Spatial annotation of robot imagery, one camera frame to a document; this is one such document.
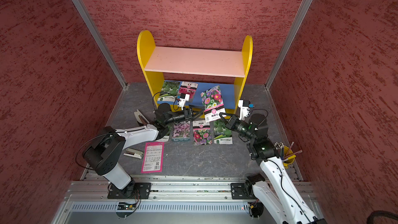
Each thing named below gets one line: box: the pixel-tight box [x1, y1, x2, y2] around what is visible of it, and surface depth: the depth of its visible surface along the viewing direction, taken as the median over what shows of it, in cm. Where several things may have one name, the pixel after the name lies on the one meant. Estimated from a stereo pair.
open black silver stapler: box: [133, 109, 150, 128], surface depth 99 cm
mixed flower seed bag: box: [200, 85, 226, 123], surface depth 75 cm
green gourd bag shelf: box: [157, 79, 182, 105], surface depth 99 cm
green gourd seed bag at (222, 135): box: [212, 119, 234, 145], surface depth 96 cm
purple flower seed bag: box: [171, 120, 191, 142], surface depth 95 cm
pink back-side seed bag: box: [140, 142, 165, 174], surface depth 86 cm
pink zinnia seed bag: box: [192, 120, 213, 146], surface depth 96 cm
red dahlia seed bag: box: [178, 81, 199, 103], surface depth 102 cm
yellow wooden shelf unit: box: [136, 30, 254, 114], surface depth 78 cm
